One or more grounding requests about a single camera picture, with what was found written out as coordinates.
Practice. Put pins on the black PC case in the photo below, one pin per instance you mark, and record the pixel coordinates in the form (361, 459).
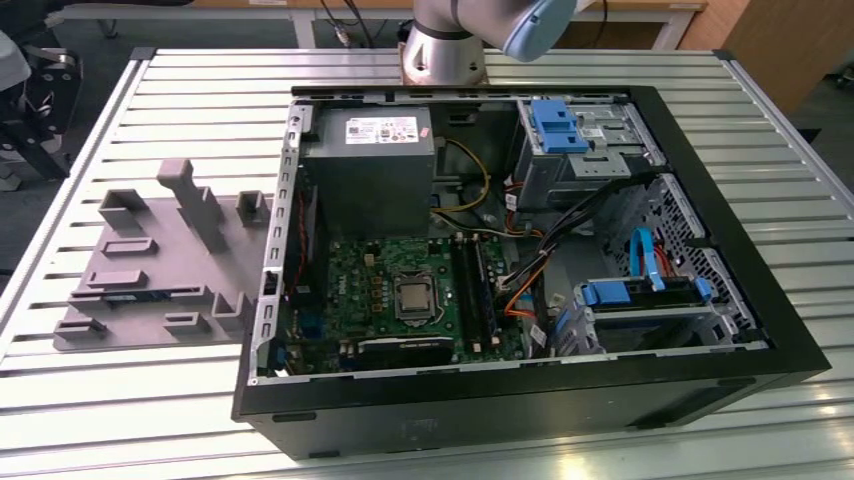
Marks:
(533, 410)

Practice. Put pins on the white frame wooden desk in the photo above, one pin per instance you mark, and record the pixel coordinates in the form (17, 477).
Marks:
(302, 30)

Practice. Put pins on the wooden cabinet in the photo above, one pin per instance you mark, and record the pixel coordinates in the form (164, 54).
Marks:
(787, 50)

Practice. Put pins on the blue RAM stick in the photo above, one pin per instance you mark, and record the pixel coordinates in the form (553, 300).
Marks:
(133, 295)

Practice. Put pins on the hard disk in blue carrier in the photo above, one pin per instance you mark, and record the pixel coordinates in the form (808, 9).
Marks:
(607, 292)

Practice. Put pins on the grey parts rack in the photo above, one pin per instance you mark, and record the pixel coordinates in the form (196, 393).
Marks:
(160, 260)

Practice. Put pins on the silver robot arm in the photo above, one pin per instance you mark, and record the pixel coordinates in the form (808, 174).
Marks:
(440, 50)

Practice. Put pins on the green motherboard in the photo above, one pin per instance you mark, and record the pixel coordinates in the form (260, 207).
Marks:
(413, 250)

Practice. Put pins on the black RAM slot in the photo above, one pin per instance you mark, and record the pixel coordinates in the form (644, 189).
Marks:
(465, 290)

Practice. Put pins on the grey power supply unit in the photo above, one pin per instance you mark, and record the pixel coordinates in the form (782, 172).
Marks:
(367, 190)

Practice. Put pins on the black graphics card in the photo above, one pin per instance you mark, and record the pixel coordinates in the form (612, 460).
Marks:
(400, 352)

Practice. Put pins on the CPU socket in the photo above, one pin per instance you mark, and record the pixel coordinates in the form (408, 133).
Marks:
(416, 276)

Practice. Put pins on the silver disk bay cage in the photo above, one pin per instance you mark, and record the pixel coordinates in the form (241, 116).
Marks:
(653, 314)

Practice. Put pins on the silver CPU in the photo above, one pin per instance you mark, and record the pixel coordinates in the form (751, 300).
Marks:
(415, 296)

